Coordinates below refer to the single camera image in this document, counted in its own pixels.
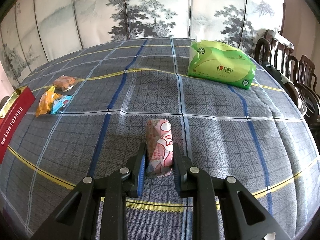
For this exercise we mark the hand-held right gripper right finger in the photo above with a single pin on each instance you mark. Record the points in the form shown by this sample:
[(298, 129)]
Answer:
[(178, 177)]

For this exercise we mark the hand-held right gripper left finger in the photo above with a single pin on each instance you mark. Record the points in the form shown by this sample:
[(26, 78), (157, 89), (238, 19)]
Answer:
[(141, 173)]

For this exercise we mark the pink white snack packet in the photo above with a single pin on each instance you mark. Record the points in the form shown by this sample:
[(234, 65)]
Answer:
[(161, 142)]

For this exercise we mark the blue snack packet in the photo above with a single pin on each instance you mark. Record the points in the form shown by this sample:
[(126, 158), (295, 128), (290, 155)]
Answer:
[(61, 104)]

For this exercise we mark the large yellow snack packet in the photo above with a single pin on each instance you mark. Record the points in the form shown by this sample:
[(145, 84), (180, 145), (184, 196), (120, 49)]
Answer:
[(46, 101)]

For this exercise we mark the red tin box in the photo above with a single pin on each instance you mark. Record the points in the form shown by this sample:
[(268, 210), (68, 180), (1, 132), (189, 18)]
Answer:
[(12, 125)]

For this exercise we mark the clear packet of orange snacks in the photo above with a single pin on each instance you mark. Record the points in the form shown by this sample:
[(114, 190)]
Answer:
[(65, 82)]

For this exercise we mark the green tissue pack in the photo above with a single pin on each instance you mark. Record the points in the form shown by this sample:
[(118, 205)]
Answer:
[(220, 63)]

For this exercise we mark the dark wooden chair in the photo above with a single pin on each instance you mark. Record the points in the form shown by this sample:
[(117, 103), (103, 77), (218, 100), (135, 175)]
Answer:
[(308, 72), (275, 52)]

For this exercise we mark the painted folding screen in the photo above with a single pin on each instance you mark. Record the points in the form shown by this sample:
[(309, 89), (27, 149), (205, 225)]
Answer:
[(100, 12)]

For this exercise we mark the dark wooden frame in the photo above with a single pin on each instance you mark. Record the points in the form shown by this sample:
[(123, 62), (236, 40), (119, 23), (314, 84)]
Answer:
[(283, 12)]

